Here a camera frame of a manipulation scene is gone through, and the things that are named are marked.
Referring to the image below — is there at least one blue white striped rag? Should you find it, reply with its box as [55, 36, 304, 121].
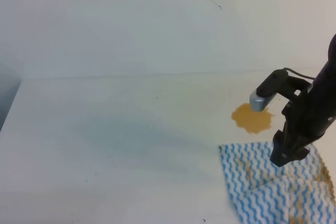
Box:
[219, 142, 335, 223]

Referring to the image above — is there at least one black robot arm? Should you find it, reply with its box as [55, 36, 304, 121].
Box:
[270, 37, 335, 167]

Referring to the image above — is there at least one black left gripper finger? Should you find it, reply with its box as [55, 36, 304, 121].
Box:
[270, 131, 291, 166]

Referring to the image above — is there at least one brown coffee stain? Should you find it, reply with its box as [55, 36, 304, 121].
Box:
[231, 103, 274, 134]

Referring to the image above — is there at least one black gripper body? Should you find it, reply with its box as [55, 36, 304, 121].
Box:
[273, 84, 335, 145]

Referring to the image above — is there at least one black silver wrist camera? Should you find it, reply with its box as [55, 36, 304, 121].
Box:
[249, 68, 310, 112]

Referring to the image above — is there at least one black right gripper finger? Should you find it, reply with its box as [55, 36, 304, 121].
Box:
[290, 142, 310, 161]

